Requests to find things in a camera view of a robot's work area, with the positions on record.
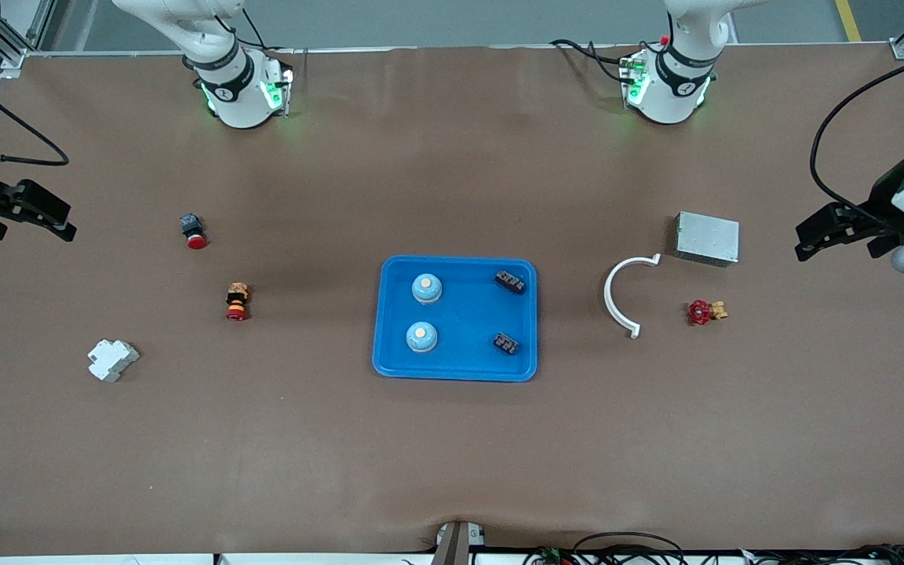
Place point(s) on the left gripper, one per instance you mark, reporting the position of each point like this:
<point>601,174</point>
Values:
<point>880,205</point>

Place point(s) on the dark brown relay block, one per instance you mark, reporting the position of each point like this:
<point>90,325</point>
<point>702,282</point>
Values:
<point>510,281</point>

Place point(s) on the blue dome bell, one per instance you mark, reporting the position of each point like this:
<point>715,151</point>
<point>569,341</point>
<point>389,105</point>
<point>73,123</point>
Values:
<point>421,339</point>
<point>427,290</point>

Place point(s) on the blue plastic tray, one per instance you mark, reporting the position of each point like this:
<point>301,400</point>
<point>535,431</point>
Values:
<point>460,322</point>

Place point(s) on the grey metal power supply box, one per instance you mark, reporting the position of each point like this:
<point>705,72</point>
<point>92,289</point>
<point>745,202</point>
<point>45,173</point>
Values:
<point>707,238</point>

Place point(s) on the white circuit breaker block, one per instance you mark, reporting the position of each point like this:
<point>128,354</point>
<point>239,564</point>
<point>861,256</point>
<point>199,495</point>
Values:
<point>112,360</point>

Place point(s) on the red emergency button black base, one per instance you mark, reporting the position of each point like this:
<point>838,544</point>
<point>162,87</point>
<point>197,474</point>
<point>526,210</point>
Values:
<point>194,232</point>

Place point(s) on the red yellow push button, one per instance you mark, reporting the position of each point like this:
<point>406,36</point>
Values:
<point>237,302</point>

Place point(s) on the white curved plastic clamp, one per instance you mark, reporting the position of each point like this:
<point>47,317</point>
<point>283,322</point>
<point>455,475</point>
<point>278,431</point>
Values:
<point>607,294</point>

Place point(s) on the grey metal table bracket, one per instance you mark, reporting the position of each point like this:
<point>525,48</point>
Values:
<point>456,545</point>

